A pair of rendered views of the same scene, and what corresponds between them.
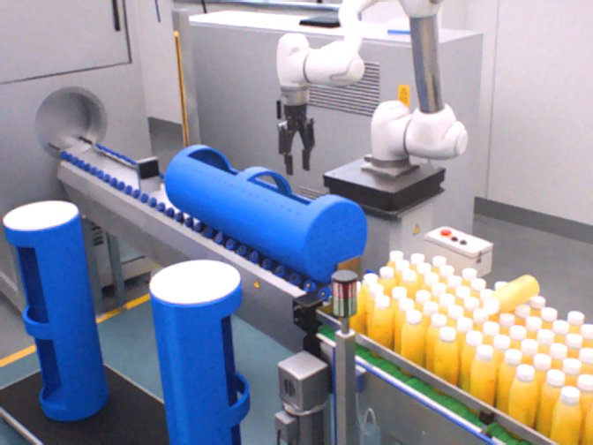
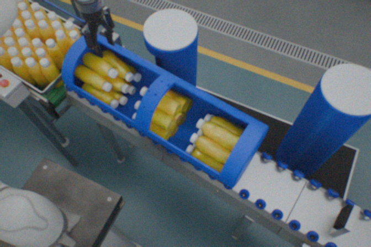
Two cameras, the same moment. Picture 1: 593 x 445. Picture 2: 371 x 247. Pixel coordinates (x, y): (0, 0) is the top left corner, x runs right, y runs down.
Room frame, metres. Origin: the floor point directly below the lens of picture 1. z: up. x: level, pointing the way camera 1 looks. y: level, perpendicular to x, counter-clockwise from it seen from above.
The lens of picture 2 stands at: (3.21, 0.05, 2.33)
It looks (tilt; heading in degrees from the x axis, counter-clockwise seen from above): 63 degrees down; 164
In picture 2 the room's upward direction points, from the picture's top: 2 degrees counter-clockwise
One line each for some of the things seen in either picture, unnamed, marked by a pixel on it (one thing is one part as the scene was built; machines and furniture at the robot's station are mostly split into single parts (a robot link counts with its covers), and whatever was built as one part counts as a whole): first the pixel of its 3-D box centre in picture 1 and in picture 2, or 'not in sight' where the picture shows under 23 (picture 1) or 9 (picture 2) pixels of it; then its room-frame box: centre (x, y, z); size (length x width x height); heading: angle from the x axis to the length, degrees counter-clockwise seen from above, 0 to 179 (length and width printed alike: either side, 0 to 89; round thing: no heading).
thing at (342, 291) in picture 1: (344, 286); not in sight; (1.59, -0.10, 1.23); 0.06 x 0.06 x 0.04
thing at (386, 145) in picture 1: (392, 129); (24, 218); (2.85, -0.38, 1.26); 0.18 x 0.16 x 0.22; 53
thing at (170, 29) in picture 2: (195, 281); (170, 28); (2.04, 0.34, 1.03); 0.28 x 0.28 x 0.01
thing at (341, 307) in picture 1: (344, 302); not in sight; (1.59, -0.10, 1.18); 0.06 x 0.06 x 0.05
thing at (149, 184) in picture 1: (149, 176); (342, 220); (3.15, 0.68, 1.00); 0.10 x 0.04 x 0.15; 128
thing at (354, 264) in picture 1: (348, 276); not in sight; (2.11, -0.14, 0.99); 0.10 x 0.02 x 0.12; 128
